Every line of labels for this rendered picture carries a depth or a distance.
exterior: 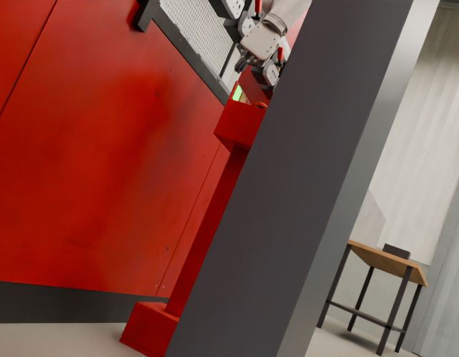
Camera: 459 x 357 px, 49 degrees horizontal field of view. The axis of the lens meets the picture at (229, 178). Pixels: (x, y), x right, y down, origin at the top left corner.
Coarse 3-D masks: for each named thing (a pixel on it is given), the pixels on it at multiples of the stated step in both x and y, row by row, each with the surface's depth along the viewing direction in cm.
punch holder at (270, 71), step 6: (276, 48) 237; (276, 54) 239; (270, 60) 236; (276, 60) 242; (282, 60) 249; (252, 66) 239; (264, 66) 237; (270, 66) 236; (276, 66) 244; (252, 72) 240; (258, 72) 237; (264, 72) 236; (270, 72) 239; (276, 72) 246; (258, 78) 244; (264, 78) 241; (270, 78) 241; (276, 78) 248; (264, 84) 249; (270, 84) 246
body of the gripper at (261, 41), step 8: (264, 24) 159; (256, 32) 159; (264, 32) 158; (272, 32) 158; (248, 40) 159; (256, 40) 158; (264, 40) 158; (272, 40) 158; (280, 40) 161; (248, 48) 158; (256, 48) 158; (264, 48) 158; (272, 48) 158; (256, 56) 158; (264, 56) 158
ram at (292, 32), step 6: (306, 12) 257; (300, 18) 253; (294, 24) 248; (300, 24) 256; (288, 30) 244; (294, 30) 251; (288, 36) 246; (294, 36) 253; (282, 42) 242; (288, 42) 249
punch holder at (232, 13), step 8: (208, 0) 186; (216, 0) 184; (224, 0) 182; (232, 0) 185; (240, 0) 191; (216, 8) 190; (224, 8) 188; (232, 8) 187; (240, 8) 193; (224, 16) 194; (232, 16) 191
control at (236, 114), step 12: (240, 96) 160; (228, 108) 152; (240, 108) 151; (252, 108) 150; (228, 120) 151; (240, 120) 150; (252, 120) 149; (216, 132) 151; (228, 132) 150; (240, 132) 149; (252, 132) 148; (228, 144) 158; (240, 144) 151
